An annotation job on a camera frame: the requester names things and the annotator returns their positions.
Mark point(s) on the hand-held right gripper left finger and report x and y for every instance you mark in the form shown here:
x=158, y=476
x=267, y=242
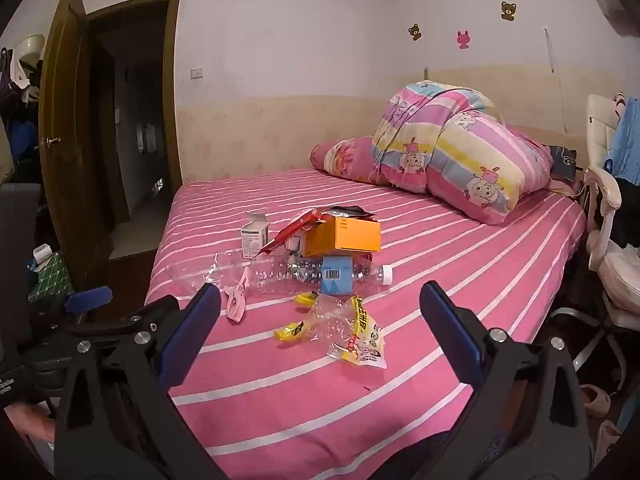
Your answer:
x=187, y=330

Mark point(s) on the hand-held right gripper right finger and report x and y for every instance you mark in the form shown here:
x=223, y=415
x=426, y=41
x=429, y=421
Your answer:
x=452, y=332

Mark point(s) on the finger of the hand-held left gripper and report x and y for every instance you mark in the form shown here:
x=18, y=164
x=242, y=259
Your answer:
x=89, y=300
x=145, y=312

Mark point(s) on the green patterned box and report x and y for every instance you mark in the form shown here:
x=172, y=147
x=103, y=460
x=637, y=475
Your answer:
x=50, y=280

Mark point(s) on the small white box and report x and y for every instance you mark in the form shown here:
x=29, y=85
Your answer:
x=252, y=240

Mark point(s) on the clear bottle with blue label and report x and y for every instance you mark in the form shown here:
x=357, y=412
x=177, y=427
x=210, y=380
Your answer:
x=335, y=275

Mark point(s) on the person's left hand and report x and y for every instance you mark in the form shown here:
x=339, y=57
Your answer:
x=31, y=422

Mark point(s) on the pink plastic clip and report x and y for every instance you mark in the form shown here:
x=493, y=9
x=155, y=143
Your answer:
x=235, y=305

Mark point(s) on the crushed clear plastic bottle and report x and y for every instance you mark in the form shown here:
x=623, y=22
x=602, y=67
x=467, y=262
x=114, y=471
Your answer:
x=200, y=272

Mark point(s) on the pink striped bed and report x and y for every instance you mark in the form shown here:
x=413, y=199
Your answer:
x=450, y=270

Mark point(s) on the yellow snack bag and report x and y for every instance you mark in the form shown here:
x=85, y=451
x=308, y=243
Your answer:
x=367, y=340

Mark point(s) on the small yellow candy wrapper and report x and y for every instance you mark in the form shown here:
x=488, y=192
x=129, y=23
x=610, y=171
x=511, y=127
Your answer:
x=290, y=332
x=306, y=299

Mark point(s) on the clear plastic bag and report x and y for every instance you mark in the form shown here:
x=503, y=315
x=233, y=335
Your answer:
x=325, y=320

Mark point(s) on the red snack wrapper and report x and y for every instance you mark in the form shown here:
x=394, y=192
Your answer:
x=290, y=230

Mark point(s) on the orange cardboard box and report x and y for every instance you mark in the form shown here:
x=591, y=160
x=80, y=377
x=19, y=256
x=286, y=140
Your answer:
x=345, y=237

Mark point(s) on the beige slipper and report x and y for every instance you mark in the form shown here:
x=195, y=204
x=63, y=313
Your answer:
x=596, y=400
x=607, y=436

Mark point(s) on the black foil wrapper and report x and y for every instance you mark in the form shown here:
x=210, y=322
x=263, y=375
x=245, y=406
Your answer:
x=345, y=211

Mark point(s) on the brown wooden door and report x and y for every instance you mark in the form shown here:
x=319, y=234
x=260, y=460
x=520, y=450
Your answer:
x=65, y=135

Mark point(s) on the white office chair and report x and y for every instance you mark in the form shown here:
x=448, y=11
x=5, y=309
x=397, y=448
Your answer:
x=620, y=270

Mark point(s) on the pastel striped cartoon quilt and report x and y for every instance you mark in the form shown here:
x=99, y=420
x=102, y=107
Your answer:
x=450, y=150

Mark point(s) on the hanging clothes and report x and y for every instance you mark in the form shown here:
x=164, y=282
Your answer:
x=15, y=110

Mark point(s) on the pink printed pillow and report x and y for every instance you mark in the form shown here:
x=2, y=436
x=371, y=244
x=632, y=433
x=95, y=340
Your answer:
x=345, y=157

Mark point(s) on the black clothing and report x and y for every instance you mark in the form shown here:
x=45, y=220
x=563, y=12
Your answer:
x=629, y=210

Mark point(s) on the light blue cloth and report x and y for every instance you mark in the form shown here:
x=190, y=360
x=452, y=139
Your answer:
x=627, y=145

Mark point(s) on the white hat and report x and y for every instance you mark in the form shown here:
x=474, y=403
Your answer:
x=30, y=47

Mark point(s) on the brown wooden door frame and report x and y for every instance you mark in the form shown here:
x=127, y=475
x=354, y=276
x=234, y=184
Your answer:
x=172, y=85

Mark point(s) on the white light switch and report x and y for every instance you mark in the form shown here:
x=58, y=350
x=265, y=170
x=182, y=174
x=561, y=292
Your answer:
x=197, y=73

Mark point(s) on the pink rabbit wall sticker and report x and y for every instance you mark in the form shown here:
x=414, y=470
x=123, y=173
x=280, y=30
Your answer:
x=464, y=40

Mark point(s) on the brown bear wall sticker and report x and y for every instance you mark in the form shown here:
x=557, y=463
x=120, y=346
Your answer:
x=508, y=11
x=414, y=32

